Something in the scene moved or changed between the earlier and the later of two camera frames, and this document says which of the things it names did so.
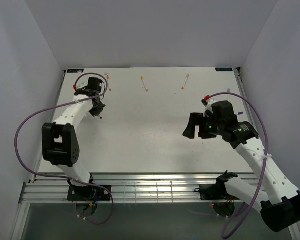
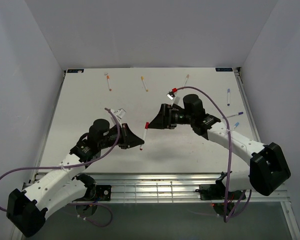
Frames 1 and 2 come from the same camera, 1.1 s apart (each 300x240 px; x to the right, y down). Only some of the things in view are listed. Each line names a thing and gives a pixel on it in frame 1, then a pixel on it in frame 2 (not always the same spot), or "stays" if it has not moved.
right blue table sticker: [224, 69] stays
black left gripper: [96, 112] → [129, 139]
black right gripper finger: [195, 119] → [163, 120]
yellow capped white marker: [142, 78] stays
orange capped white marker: [108, 82] stays
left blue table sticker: [74, 70] stays
